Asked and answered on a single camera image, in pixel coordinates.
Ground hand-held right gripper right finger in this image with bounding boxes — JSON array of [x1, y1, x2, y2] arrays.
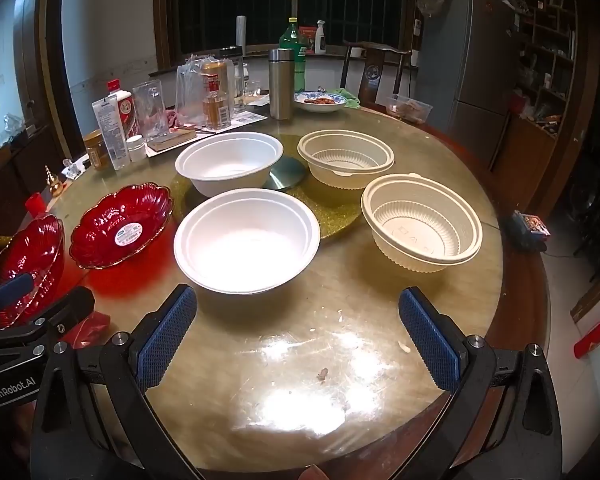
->
[[398, 286, 563, 480]]

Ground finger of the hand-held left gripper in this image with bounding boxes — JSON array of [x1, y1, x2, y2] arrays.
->
[[0, 273, 35, 311], [0, 286, 96, 348]]

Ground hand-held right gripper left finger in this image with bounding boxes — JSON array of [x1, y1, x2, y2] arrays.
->
[[30, 283, 206, 480]]

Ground red glass plate with sticker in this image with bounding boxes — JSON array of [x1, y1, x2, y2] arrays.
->
[[70, 184, 174, 270]]

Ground cream ribbed plastic bowl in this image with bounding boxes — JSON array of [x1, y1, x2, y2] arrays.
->
[[297, 130, 396, 191], [361, 173, 483, 273]]

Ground white foam bowl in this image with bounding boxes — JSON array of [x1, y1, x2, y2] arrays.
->
[[173, 187, 322, 295], [174, 131, 285, 197]]

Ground red plastic wrapper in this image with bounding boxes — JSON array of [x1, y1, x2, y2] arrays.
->
[[70, 312, 111, 348]]

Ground red plastic cup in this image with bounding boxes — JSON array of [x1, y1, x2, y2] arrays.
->
[[25, 192, 48, 218]]

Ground gold gourd ornament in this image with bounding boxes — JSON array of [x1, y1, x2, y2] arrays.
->
[[44, 165, 65, 196]]

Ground dark wooden sideboard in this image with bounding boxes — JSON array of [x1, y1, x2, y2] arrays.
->
[[0, 125, 71, 206]]

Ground peanut butter jar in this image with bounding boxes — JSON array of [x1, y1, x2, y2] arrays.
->
[[83, 129, 112, 172]]

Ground printed card box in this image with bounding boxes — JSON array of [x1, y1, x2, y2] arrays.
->
[[512, 210, 551, 238]]

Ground gold glitter turntable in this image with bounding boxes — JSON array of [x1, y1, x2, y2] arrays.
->
[[171, 132, 381, 241]]

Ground small white jar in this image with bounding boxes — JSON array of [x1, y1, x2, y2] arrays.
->
[[126, 135, 147, 163]]

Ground red packet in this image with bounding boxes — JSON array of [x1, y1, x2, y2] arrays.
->
[[573, 312, 600, 359]]

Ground clear glass mug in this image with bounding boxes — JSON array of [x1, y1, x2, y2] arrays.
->
[[132, 79, 167, 143]]

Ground round metal disc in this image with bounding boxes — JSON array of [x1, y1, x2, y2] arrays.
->
[[264, 156, 308, 191]]

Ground clear plastic food container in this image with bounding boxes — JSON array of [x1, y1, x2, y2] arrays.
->
[[385, 94, 433, 124]]

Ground clear plastic bag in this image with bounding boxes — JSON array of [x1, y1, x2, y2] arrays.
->
[[174, 55, 241, 128]]

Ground gold drink can pack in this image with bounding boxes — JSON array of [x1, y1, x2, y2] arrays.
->
[[201, 60, 231, 131]]

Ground printed paper sheet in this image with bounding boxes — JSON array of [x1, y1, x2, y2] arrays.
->
[[230, 110, 271, 126]]

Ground green cloth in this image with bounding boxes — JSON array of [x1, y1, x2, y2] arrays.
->
[[330, 87, 362, 109]]

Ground blue white plate with food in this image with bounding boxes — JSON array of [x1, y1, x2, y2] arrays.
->
[[293, 91, 347, 113]]

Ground dark wooden chair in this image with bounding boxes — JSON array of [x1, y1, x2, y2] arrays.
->
[[340, 40, 413, 106]]

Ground steel thermos flask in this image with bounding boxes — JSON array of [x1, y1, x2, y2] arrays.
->
[[267, 48, 296, 121]]

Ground grey refrigerator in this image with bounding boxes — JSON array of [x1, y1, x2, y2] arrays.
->
[[415, 0, 526, 166]]

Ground wooden shelf unit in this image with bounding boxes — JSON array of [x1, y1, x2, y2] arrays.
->
[[490, 0, 581, 211]]

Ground green plastic bottle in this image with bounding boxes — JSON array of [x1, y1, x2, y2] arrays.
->
[[279, 17, 308, 93]]

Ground dark window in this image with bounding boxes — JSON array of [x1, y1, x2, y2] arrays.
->
[[152, 0, 426, 68]]

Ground large wall mirror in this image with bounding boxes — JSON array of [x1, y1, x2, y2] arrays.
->
[[0, 0, 46, 151]]

